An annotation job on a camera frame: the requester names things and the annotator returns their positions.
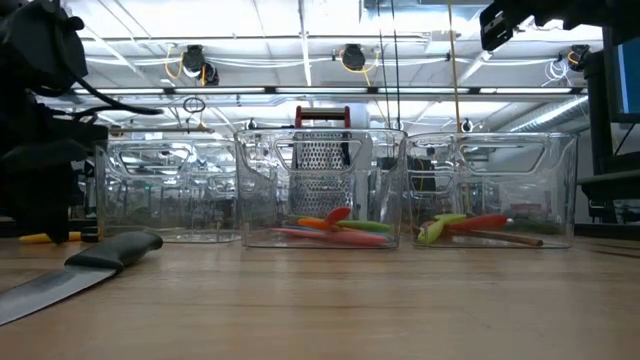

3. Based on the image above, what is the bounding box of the red silicone spoon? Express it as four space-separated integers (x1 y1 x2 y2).
447 213 514 233

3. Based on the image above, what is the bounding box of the black ceiling cable reel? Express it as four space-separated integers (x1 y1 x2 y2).
180 43 221 86
341 43 368 72
567 43 592 71

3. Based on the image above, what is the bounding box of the green silicone spatula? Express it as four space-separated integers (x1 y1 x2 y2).
287 214 393 234

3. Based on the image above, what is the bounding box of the orange silicone spatula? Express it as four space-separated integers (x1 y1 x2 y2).
296 217 346 232

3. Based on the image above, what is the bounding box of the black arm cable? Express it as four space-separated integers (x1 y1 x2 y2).
69 77 165 124

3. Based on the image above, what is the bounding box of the small black handled knife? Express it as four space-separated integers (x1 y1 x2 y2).
0 230 165 327

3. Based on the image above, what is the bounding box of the yellow silicone spatula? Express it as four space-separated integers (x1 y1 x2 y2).
18 231 84 245

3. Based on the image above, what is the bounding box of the red handled steel box grater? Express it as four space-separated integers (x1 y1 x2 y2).
288 104 357 221

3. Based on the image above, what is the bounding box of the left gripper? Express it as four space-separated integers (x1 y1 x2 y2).
0 97 109 245

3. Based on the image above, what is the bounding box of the pink silicone spatula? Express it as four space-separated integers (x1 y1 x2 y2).
271 227 392 248

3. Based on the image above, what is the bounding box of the black monitor stand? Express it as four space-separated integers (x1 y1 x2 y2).
585 48 619 224

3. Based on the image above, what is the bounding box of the lime green silicone spoon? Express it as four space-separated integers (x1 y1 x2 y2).
417 212 469 246

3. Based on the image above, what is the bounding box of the computer monitor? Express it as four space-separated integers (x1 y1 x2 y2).
601 29 640 124

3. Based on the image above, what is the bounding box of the yellow hanging cable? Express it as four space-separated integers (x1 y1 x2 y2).
446 0 464 135

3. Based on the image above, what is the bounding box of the long ceiling light bar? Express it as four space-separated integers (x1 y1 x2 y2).
72 85 574 97

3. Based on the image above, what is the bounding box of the clear plastic bin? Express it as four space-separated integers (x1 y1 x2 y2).
233 127 409 250
405 130 580 250
94 138 242 245

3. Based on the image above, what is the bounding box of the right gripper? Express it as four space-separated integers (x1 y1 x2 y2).
479 0 541 51

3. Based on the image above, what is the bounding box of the silver ventilation duct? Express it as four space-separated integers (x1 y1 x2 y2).
509 94 591 134

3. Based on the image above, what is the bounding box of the red silicone spatula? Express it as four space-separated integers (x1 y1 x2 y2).
323 206 353 226

